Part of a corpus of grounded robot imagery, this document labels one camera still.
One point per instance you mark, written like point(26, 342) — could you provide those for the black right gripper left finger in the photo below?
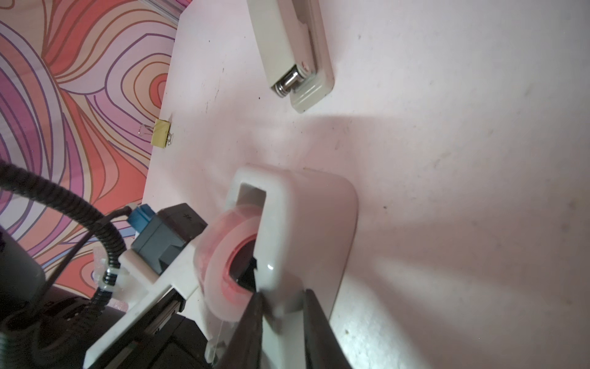
point(245, 348)

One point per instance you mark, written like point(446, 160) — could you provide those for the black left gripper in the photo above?
point(162, 338)

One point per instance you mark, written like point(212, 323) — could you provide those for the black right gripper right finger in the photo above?
point(322, 349)

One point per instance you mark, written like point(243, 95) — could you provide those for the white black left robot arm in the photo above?
point(42, 326)

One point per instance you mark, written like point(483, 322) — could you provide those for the yellow binder clip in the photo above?
point(159, 133)

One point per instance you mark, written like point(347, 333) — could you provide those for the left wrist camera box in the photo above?
point(159, 263)

